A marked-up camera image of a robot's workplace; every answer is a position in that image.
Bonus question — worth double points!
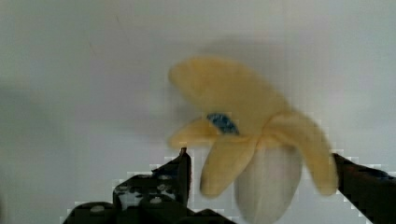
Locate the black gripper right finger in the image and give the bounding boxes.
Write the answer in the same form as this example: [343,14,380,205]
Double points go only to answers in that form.
[332,153,396,224]

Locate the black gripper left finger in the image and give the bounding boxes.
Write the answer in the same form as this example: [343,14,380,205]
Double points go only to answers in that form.
[62,147,236,224]

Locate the yellow plush peeled banana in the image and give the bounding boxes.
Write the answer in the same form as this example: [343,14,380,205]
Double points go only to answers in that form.
[168,56,338,224]

